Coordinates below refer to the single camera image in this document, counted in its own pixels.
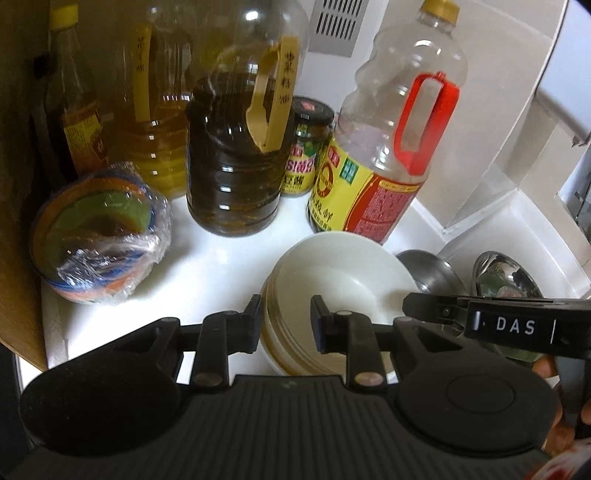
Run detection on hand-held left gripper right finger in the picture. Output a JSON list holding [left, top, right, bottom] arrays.
[[310, 295, 462, 391]]

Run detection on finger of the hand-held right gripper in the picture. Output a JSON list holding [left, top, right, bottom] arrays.
[[403, 292, 468, 332]]

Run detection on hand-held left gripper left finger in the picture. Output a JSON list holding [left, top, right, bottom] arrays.
[[111, 294, 263, 393]]

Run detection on deep stainless steel bowl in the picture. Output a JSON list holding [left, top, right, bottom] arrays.
[[396, 249, 467, 297]]

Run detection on beige plastic bowl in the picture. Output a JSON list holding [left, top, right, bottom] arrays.
[[259, 272, 399, 376]]

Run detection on white ceramic bowl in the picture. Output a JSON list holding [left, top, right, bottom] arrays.
[[269, 232, 417, 370]]

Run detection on wide stainless steel plate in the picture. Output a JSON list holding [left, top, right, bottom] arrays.
[[471, 250, 540, 302]]

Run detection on plastic-wrapped colourful bowls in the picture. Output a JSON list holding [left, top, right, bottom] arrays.
[[29, 161, 173, 306]]

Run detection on person's right hand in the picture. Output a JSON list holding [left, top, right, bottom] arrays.
[[531, 356, 579, 445]]

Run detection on red white patterned cloth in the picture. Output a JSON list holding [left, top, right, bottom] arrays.
[[531, 445, 591, 480]]

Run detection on dark oil bottle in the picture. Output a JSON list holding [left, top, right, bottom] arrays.
[[185, 0, 309, 237]]

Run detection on green-label sauce jar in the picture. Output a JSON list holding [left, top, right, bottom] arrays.
[[281, 95, 334, 197]]

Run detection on light yellow oil bottle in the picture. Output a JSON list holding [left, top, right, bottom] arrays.
[[107, 0, 197, 200]]

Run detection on slim yellow-capped sauce bottle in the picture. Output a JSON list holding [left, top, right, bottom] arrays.
[[42, 0, 110, 181]]

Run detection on clear bottle with red handle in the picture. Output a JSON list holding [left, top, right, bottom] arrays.
[[307, 0, 469, 246]]

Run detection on grey wall vent grille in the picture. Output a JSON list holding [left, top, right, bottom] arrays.
[[308, 0, 380, 58]]

